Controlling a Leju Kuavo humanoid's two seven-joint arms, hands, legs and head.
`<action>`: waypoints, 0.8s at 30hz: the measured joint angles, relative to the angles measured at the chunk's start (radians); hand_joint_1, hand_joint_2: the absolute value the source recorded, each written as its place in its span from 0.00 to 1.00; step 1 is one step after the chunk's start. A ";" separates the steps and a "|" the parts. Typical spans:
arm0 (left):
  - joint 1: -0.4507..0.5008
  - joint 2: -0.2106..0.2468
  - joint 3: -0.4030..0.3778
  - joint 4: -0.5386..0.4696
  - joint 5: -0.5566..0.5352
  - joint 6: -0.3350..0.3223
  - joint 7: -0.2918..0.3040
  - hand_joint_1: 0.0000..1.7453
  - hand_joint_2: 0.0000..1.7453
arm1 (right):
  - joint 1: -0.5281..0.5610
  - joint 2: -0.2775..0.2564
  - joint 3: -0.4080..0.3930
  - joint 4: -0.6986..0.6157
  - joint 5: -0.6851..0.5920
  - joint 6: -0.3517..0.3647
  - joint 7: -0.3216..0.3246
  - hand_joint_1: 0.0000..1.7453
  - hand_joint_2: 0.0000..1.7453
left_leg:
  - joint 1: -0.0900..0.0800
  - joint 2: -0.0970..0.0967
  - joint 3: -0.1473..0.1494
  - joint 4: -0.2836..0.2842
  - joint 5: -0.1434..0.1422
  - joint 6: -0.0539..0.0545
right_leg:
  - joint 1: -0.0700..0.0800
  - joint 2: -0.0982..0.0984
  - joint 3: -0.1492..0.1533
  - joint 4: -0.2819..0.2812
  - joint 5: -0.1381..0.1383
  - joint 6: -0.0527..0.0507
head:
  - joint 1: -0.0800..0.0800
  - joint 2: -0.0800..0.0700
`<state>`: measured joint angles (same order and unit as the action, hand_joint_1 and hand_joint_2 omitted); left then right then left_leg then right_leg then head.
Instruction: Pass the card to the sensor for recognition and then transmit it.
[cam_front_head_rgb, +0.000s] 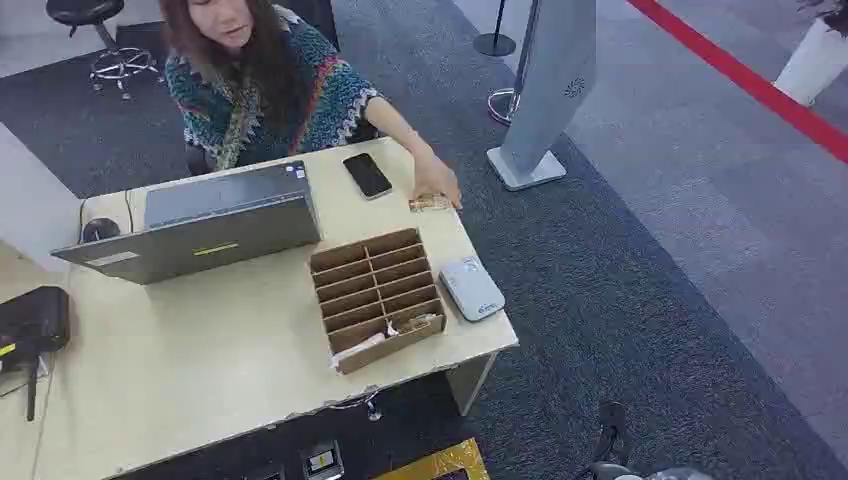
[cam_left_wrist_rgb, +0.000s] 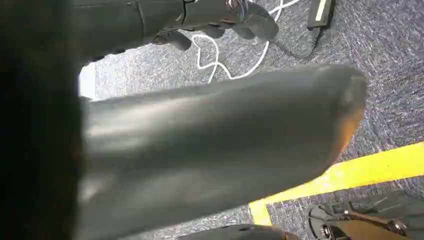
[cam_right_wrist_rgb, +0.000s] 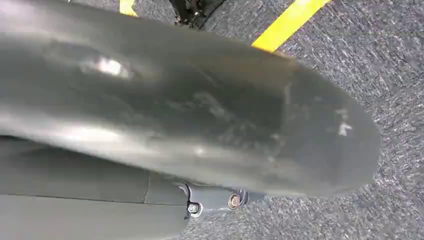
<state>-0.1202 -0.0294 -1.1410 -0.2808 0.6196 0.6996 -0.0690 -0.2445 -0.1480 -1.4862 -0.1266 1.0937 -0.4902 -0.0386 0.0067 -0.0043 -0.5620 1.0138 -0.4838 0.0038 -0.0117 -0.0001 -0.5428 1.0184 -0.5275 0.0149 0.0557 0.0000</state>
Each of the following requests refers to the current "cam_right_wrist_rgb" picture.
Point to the black robot foot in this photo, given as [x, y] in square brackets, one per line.
[193, 11]

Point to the yellow floor tape strip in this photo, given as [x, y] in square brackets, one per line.
[287, 24]
[127, 7]

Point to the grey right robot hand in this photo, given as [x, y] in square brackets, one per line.
[185, 112]

